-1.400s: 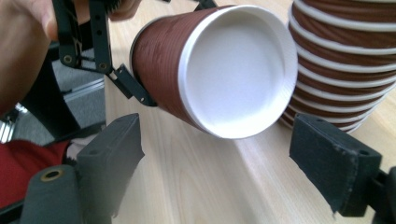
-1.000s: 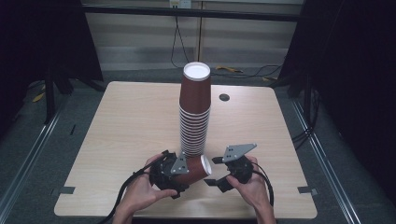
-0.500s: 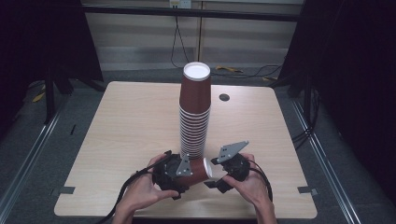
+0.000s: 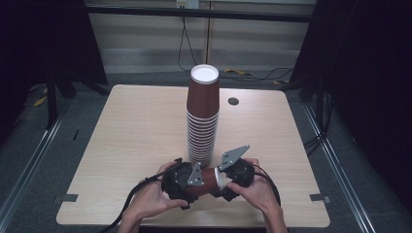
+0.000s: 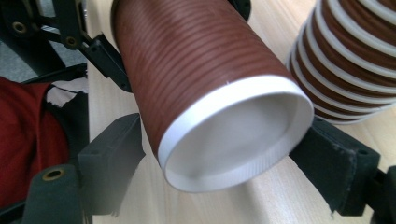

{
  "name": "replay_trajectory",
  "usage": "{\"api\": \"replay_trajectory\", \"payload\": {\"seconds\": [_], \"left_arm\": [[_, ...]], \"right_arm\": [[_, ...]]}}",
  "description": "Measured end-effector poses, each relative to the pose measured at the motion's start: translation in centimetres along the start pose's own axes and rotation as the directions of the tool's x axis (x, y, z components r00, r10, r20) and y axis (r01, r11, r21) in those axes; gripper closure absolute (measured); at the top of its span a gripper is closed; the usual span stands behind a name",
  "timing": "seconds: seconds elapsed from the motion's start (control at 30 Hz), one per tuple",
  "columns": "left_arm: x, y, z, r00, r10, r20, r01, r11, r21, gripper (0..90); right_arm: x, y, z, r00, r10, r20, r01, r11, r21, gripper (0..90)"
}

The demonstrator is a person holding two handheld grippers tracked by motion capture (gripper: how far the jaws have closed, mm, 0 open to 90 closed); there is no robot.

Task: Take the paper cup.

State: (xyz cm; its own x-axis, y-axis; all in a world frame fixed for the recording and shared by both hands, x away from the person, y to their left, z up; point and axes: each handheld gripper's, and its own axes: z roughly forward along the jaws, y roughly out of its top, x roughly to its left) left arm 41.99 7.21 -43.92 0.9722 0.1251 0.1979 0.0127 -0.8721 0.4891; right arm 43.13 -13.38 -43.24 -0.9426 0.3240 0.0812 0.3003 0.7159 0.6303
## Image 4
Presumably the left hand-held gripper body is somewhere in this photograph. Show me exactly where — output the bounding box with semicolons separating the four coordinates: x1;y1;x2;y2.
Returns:
160;157;206;211

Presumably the white wall socket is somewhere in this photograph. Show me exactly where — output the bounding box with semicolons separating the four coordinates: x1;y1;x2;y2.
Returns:
175;0;200;10

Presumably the right hand-held gripper cable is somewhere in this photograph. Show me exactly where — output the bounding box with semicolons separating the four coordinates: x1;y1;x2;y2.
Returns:
252;164;282;208

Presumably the black floor cable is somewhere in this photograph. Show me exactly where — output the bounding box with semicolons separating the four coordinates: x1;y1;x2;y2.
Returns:
220;66;294;83

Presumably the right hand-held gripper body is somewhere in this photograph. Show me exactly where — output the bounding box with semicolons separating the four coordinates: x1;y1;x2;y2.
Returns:
219;144;258;188

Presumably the black hanging cable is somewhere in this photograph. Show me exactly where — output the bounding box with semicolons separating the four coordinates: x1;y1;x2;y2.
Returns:
177;8;198;72

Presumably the dark curtain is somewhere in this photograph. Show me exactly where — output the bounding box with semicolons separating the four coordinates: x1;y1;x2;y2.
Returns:
290;0;412;215
0;0;108;144

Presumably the hand-held gripper cable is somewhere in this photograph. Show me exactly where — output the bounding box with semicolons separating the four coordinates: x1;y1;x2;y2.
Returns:
98;157;184;233
252;164;282;208

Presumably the black horizontal bar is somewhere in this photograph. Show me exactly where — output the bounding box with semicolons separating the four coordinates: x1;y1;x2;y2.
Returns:
86;4;314;23

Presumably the black metal stand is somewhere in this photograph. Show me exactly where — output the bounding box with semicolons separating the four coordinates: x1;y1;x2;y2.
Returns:
45;69;59;130
315;77;326;137

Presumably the stack of brown paper cups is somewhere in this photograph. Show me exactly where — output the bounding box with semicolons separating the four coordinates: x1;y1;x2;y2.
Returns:
186;63;222;169

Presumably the person's left hand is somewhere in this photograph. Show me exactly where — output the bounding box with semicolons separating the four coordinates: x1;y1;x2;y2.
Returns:
123;160;190;222

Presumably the black cable bundle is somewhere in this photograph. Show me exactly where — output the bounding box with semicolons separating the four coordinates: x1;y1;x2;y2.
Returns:
302;93;334;156

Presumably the left hand-held gripper cable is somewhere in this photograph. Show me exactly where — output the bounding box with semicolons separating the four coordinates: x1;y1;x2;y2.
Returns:
98;157;184;233

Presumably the yellow floor tape scrap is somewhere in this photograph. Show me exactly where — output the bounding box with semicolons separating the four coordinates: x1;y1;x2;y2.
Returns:
223;67;254;78
33;95;48;108

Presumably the single brown paper cup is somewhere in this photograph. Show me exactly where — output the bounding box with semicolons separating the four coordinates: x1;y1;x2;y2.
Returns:
185;167;233;197

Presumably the person's right hand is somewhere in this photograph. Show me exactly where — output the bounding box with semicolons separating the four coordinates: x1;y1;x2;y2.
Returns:
225;157;283;216

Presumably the metal floor rail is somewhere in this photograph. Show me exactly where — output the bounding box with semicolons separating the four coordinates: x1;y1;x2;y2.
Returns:
302;103;377;233
0;96;71;227

